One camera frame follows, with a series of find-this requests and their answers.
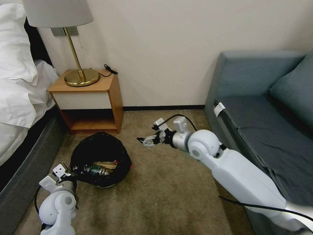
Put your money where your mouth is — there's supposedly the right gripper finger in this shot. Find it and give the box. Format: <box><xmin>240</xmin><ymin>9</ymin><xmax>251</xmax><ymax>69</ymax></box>
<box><xmin>137</xmin><ymin>133</ymin><xmax>161</xmax><ymax>142</ymax></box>
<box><xmin>142</xmin><ymin>139</ymin><xmax>161</xmax><ymax>149</ymax></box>

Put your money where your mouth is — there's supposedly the trash bin with black bag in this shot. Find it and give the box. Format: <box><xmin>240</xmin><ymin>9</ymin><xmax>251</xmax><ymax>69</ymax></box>
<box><xmin>70</xmin><ymin>132</ymin><xmax>133</xmax><ymax>189</ymax></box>

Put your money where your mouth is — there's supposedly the brown paper trash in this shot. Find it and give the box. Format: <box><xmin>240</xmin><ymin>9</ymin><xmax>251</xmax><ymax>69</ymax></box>
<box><xmin>92</xmin><ymin>160</ymin><xmax>118</xmax><ymax>172</ymax></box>

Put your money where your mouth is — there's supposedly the clear plastic bottle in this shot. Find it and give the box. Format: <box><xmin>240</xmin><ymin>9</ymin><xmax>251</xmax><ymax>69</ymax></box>
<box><xmin>82</xmin><ymin>164</ymin><xmax>111</xmax><ymax>176</ymax></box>

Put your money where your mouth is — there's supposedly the black baseboard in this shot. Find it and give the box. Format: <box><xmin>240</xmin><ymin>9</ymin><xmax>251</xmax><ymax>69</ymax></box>
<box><xmin>122</xmin><ymin>105</ymin><xmax>205</xmax><ymax>111</ymax></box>

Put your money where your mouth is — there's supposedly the white sofa tag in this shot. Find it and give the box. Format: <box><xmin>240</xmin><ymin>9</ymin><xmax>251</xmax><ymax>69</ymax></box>
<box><xmin>214</xmin><ymin>102</ymin><xmax>226</xmax><ymax>116</ymax></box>

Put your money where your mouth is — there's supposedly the wooden nightstand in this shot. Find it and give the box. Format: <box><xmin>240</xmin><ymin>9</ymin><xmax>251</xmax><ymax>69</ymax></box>
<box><xmin>47</xmin><ymin>69</ymin><xmax>124</xmax><ymax>135</ymax></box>

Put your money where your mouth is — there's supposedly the white bed linen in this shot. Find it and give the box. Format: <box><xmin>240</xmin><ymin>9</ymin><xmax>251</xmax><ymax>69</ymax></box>
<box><xmin>0</xmin><ymin>58</ymin><xmax>60</xmax><ymax>167</ymax></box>

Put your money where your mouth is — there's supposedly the blue-grey sofa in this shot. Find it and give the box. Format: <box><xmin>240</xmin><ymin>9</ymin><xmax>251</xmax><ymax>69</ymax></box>
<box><xmin>204</xmin><ymin>50</ymin><xmax>313</xmax><ymax>235</ymax></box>

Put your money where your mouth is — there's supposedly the dark headboard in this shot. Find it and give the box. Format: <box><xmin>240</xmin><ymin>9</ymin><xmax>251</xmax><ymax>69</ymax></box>
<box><xmin>24</xmin><ymin>19</ymin><xmax>55</xmax><ymax>72</ymax></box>

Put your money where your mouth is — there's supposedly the blue-grey sofa cushion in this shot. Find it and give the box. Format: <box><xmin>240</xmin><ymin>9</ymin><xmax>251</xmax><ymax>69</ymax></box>
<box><xmin>268</xmin><ymin>53</ymin><xmax>313</xmax><ymax>134</ymax></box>

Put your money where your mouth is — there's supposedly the white pillow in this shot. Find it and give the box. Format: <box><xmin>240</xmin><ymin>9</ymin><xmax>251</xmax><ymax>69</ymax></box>
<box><xmin>0</xmin><ymin>3</ymin><xmax>38</xmax><ymax>86</ymax></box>

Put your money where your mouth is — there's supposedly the brass table lamp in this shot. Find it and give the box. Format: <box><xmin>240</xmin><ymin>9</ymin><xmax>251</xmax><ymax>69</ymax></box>
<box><xmin>21</xmin><ymin>0</ymin><xmax>101</xmax><ymax>87</ymax></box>

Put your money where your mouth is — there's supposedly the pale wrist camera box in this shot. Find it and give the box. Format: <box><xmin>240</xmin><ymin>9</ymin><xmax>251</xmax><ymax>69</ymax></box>
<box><xmin>152</xmin><ymin>118</ymin><xmax>170</xmax><ymax>131</ymax></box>
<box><xmin>53</xmin><ymin>164</ymin><xmax>70</xmax><ymax>177</ymax></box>

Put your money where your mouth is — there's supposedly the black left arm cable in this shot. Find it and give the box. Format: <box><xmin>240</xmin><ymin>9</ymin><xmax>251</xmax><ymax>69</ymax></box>
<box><xmin>34</xmin><ymin>185</ymin><xmax>43</xmax><ymax>217</ymax></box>

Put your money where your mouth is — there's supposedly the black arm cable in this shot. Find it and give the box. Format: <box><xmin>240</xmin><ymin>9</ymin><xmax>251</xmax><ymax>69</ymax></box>
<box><xmin>34</xmin><ymin>185</ymin><xmax>43</xmax><ymax>217</ymax></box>
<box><xmin>218</xmin><ymin>195</ymin><xmax>313</xmax><ymax>228</ymax></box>

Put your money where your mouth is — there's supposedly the grey bed frame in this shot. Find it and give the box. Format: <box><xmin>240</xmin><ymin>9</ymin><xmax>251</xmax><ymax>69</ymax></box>
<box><xmin>0</xmin><ymin>117</ymin><xmax>68</xmax><ymax>233</ymax></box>

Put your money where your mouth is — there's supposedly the thin black cable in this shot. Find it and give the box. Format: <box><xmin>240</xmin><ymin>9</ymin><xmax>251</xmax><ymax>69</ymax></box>
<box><xmin>97</xmin><ymin>64</ymin><xmax>118</xmax><ymax>78</ymax></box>

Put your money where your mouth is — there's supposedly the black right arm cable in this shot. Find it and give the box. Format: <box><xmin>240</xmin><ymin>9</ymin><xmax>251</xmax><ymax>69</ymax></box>
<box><xmin>218</xmin><ymin>195</ymin><xmax>313</xmax><ymax>228</ymax></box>

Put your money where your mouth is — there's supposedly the grey wall switch plate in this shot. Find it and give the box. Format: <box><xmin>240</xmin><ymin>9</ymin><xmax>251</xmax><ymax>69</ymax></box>
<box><xmin>51</xmin><ymin>26</ymin><xmax>79</xmax><ymax>37</ymax></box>

